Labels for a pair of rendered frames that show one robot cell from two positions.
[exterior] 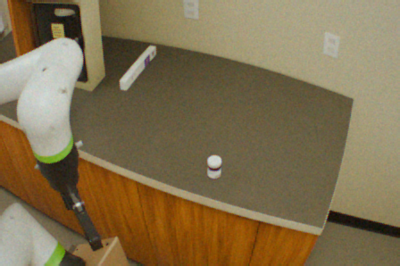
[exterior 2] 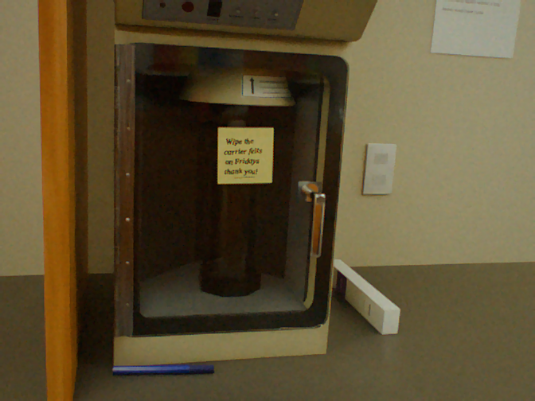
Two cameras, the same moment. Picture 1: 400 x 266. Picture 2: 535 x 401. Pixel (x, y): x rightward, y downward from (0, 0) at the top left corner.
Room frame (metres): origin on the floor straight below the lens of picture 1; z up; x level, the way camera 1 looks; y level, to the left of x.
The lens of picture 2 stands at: (0.78, 1.05, 1.37)
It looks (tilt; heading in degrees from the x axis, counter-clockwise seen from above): 13 degrees down; 321
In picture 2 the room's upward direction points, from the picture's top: 3 degrees clockwise
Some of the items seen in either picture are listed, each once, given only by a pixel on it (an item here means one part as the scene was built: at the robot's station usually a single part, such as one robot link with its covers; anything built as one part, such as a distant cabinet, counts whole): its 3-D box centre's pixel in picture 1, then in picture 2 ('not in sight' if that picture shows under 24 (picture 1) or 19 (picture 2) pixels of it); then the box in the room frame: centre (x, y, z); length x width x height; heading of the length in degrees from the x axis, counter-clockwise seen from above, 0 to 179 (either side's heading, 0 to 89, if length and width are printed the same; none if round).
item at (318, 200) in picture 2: not in sight; (313, 219); (1.36, 0.50, 1.17); 0.05 x 0.03 x 0.10; 156
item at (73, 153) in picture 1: (57, 154); not in sight; (0.51, 0.26, 1.51); 0.12 x 0.09 x 0.06; 125
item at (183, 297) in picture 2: (58, 41); (233, 197); (1.43, 0.59, 1.19); 0.30 x 0.01 x 0.40; 66
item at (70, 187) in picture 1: (64, 181); not in sight; (0.50, 0.27, 1.43); 0.08 x 0.07 x 0.09; 35
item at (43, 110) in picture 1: (45, 112); not in sight; (0.51, 0.27, 1.61); 0.13 x 0.11 x 0.14; 2
